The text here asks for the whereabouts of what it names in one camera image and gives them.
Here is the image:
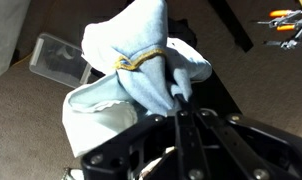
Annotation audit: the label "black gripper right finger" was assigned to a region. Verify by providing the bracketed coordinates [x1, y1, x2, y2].
[187, 99, 302, 180]

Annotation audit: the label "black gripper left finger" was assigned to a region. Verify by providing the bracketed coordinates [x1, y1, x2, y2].
[80, 94, 209, 180]

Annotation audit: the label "light blue jean trousers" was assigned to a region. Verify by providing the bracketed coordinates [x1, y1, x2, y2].
[61, 0, 213, 158]

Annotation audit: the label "clear plastic storage bin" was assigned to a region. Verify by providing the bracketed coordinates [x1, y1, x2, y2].
[28, 32, 94, 89]

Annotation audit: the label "grey sofa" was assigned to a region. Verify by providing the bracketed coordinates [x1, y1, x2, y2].
[0, 0, 32, 83]

